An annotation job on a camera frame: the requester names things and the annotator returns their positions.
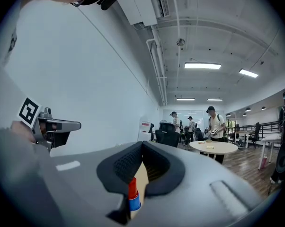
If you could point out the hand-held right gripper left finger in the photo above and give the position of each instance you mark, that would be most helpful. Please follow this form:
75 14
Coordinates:
90 185

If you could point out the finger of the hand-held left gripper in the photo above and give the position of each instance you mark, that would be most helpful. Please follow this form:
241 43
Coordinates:
69 125
58 138

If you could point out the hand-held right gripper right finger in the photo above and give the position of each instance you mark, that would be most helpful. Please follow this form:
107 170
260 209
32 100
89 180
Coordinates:
199 193

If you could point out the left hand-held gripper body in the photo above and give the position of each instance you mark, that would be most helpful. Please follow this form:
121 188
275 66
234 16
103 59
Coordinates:
29 112

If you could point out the red paper cup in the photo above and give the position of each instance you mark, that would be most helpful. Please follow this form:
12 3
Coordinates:
132 187

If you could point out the blue paper cup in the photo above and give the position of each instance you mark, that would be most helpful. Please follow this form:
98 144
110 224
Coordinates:
134 202

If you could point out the person's left forearm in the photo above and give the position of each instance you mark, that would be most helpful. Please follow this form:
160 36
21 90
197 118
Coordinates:
21 131

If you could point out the round beige table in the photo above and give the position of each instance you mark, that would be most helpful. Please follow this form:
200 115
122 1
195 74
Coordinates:
213 148

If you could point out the pale yellow pad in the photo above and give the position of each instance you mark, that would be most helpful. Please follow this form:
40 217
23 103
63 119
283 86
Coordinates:
201 142

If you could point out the black office chair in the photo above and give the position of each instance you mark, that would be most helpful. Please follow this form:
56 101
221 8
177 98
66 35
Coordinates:
167 133

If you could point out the pink bottle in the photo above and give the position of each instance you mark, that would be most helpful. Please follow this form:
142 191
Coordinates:
264 161

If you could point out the white water dispenser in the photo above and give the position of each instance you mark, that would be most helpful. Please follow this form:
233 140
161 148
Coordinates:
145 128

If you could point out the black desk chair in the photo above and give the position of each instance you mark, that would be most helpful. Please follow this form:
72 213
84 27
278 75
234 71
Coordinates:
256 133

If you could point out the white desk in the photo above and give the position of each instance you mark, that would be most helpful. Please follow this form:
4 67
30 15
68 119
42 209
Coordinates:
271 138

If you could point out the black railing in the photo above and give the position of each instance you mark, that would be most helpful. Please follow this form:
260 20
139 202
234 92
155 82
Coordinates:
263 126

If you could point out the long ceiling light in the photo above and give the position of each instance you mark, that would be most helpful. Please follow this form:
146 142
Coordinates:
215 99
248 73
202 65
185 99

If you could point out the white ceiling pipes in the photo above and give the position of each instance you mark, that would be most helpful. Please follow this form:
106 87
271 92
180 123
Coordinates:
159 67

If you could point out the round ceiling sensor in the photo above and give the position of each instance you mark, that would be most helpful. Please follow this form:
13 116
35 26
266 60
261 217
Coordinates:
180 42

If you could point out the white air conditioner unit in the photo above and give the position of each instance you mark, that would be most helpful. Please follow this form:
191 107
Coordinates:
142 6

